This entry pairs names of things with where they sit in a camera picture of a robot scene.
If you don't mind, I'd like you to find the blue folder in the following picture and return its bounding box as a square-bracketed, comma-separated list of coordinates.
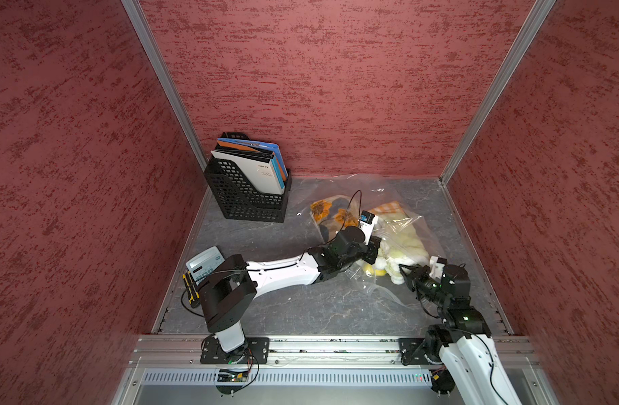
[218, 138, 289, 182]

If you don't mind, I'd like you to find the aluminium front rail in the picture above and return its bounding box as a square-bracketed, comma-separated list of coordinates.
[129, 333, 538, 370]

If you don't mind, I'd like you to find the green white fluffy blanket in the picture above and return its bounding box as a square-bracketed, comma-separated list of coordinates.
[373, 212, 430, 285]

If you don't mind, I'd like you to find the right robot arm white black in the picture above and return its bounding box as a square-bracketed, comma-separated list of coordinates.
[399, 256, 521, 404]

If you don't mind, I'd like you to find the corner aluminium profile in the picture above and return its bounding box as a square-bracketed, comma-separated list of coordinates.
[439, 0, 556, 187]
[122, 0, 208, 170]

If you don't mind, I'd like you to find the grey desk calculator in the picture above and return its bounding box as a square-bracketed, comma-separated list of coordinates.
[183, 246, 224, 308]

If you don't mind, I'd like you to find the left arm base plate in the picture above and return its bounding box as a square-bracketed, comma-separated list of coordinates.
[200, 336, 270, 365]

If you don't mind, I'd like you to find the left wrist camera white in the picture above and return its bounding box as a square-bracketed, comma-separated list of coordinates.
[359, 210, 378, 245]

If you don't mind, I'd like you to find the orange folder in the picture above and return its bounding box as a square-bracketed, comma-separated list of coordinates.
[215, 142, 272, 155]

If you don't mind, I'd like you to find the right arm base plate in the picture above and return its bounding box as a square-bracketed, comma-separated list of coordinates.
[398, 337, 455, 366]

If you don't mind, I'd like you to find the black mesh file holder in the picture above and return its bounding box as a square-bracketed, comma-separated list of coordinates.
[204, 132, 292, 223]

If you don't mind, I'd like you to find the orange white checkered blanket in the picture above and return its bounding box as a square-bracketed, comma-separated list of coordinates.
[370, 201, 404, 215]

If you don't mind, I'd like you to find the right corner aluminium profile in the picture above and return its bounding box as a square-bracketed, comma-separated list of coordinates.
[439, 0, 556, 187]

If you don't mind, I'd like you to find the white booklet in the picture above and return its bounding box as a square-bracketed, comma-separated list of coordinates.
[212, 150, 284, 195]

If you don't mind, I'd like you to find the beige orange blue patterned blanket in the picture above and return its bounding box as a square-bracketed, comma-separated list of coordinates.
[309, 195, 359, 242]

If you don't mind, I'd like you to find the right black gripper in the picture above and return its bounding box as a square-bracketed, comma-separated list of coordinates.
[396, 264, 449, 306]

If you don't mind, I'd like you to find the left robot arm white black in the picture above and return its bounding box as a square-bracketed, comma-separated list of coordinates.
[184, 226, 381, 357]

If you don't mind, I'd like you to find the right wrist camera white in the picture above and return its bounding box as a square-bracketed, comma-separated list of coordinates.
[429, 256, 448, 283]

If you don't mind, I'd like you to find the clear plastic vacuum bag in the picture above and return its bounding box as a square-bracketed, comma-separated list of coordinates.
[294, 174, 445, 309]

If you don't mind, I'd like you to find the left corner aluminium profile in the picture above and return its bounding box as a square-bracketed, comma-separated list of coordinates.
[122, 0, 208, 170]

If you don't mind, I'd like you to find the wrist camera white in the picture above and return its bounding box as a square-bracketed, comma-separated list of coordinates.
[359, 210, 378, 245]
[429, 256, 448, 283]

